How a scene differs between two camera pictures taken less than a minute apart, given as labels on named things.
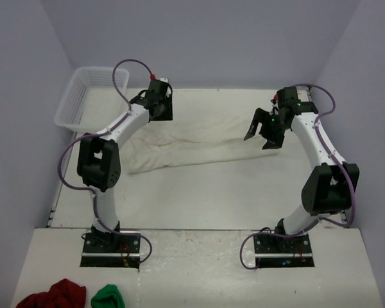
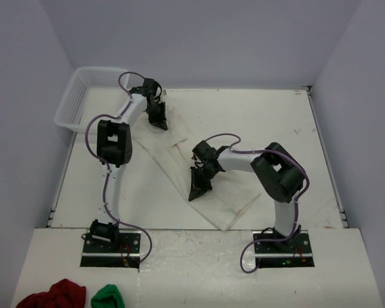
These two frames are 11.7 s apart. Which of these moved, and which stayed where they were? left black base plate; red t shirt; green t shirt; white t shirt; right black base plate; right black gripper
Moved: right black gripper; white t shirt
Stayed: left black base plate; red t shirt; green t shirt; right black base plate
